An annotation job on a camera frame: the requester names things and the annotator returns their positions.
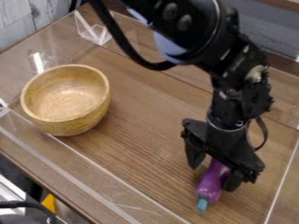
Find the brown wooden bowl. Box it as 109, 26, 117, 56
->
20, 64, 110, 137

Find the purple toy eggplant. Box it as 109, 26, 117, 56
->
196, 158, 229, 212

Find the clear acrylic tray wall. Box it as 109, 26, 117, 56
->
0, 15, 299, 224

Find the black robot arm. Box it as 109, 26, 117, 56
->
89, 0, 273, 192

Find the clear acrylic corner bracket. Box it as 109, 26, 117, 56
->
73, 10, 112, 46

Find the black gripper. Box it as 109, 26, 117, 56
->
181, 118, 265, 192

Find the yellow black device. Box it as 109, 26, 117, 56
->
41, 193, 69, 224

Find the black cable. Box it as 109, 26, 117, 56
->
0, 200, 56, 224

